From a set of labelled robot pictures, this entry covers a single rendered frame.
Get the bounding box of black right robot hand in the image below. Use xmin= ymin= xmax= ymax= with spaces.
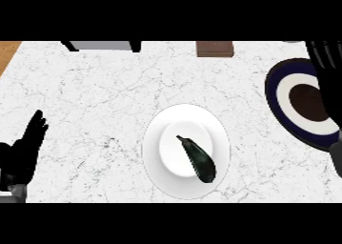
xmin=304 ymin=40 xmax=342 ymax=132

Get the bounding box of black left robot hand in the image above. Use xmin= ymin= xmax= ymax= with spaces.
xmin=0 ymin=110 xmax=49 ymax=193

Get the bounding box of navy and white plate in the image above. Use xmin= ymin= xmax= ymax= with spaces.
xmin=264 ymin=57 xmax=342 ymax=153

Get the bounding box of dark eggplant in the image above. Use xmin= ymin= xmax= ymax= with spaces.
xmin=174 ymin=134 xmax=218 ymax=184

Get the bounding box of brown wooden block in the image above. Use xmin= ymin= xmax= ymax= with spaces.
xmin=195 ymin=40 xmax=235 ymax=58

